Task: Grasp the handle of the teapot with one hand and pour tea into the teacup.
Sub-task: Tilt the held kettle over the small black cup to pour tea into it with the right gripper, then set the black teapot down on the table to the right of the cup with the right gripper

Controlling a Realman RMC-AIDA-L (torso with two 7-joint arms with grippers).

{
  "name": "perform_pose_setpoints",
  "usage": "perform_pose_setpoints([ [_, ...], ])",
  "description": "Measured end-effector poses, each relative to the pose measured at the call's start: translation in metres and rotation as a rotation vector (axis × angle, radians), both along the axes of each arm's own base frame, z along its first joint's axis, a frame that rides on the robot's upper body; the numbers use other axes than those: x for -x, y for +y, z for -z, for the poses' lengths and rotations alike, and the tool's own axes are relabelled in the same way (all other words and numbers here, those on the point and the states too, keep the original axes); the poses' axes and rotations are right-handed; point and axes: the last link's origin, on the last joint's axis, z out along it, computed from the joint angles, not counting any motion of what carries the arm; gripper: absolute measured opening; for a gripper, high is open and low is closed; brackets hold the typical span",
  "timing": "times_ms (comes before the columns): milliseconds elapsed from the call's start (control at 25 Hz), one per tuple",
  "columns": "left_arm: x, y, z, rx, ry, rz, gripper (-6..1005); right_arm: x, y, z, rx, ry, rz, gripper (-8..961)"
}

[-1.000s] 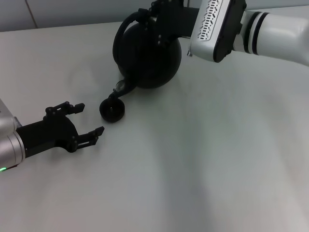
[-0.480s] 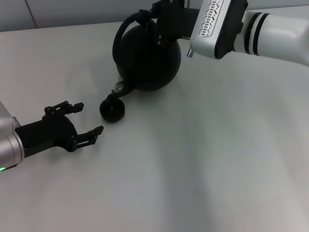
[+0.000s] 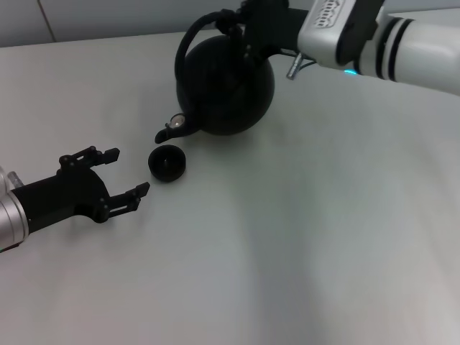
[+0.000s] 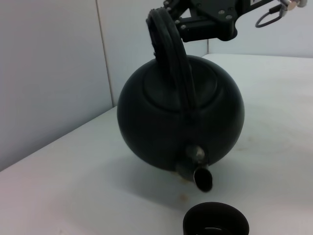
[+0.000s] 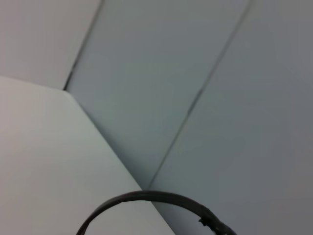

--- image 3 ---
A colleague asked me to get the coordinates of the small dark teacup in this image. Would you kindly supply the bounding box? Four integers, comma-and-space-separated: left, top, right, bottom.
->
148, 144, 187, 183

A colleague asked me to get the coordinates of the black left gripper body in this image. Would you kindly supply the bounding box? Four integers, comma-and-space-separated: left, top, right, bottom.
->
11, 163, 111, 233

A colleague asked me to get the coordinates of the black round teapot with handle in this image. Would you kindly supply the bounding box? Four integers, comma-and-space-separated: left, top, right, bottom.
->
154, 9, 276, 144

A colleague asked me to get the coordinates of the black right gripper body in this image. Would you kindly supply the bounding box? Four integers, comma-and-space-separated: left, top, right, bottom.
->
243, 0, 311, 63

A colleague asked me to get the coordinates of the right gripper cable with plug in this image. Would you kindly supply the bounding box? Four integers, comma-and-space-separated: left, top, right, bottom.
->
285, 51, 318, 81

